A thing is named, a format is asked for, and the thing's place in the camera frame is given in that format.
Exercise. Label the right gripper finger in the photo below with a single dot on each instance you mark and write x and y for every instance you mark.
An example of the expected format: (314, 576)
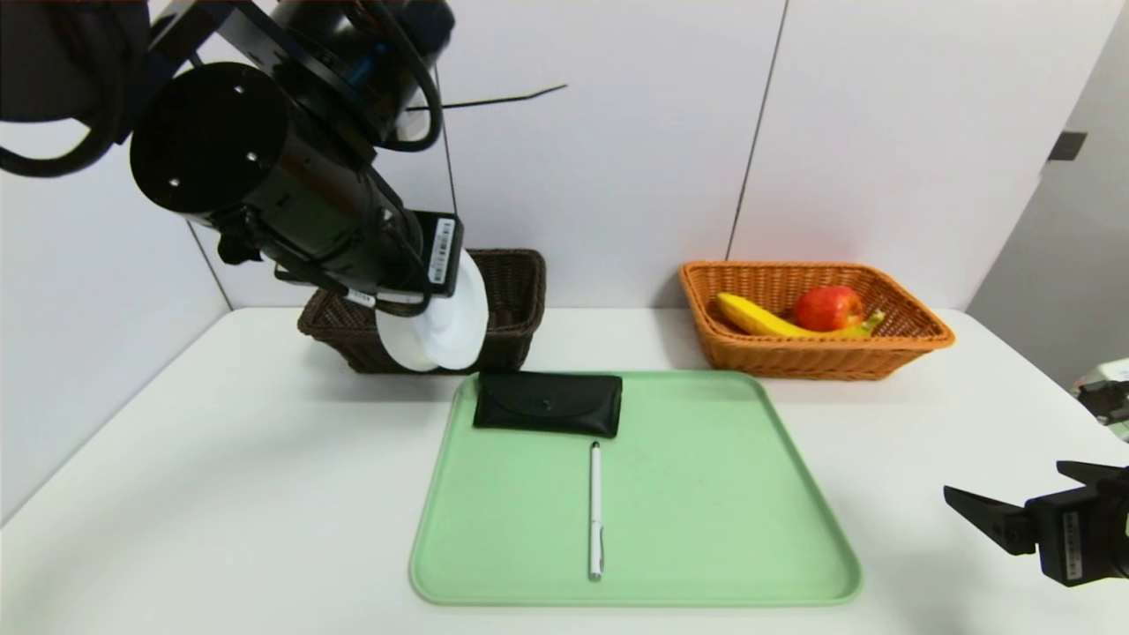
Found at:
(1001, 522)
(1102, 476)

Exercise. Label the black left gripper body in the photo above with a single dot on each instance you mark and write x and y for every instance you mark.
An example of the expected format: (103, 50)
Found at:
(443, 251)

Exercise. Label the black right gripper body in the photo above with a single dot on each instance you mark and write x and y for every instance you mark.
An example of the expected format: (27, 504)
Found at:
(1071, 534)

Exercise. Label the white tape roll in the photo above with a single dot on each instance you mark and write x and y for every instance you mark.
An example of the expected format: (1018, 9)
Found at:
(450, 331)

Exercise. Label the red apple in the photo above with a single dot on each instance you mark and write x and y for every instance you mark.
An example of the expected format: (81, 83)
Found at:
(827, 309)

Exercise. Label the yellow banana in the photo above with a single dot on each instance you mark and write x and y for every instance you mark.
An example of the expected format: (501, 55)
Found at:
(750, 316)

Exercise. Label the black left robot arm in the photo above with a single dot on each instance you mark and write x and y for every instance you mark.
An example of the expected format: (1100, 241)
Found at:
(238, 150)

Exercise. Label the dark brown wicker basket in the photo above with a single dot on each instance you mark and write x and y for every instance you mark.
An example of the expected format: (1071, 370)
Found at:
(516, 291)

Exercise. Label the orange wicker basket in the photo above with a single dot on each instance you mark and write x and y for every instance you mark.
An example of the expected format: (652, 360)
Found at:
(794, 362)

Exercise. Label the black glasses case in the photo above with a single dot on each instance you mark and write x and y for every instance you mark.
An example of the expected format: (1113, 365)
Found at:
(547, 401)

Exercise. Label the white pen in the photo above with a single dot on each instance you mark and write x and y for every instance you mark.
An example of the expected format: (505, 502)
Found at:
(595, 494)

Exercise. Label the light green plastic tray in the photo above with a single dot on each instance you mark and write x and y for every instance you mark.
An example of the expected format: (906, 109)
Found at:
(688, 529)

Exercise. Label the dark grey wall plate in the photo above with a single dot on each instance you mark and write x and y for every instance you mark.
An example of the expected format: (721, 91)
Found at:
(1065, 147)

